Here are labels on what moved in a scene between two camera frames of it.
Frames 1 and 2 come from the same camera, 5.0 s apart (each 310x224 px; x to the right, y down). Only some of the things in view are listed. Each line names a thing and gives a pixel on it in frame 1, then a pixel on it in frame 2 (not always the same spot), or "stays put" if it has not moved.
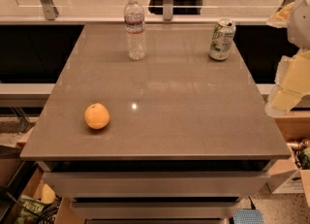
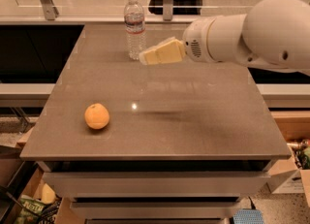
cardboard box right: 293,176 stays put
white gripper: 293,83 -> 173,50
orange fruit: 97,115 stays put
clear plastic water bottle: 135,29 stays put
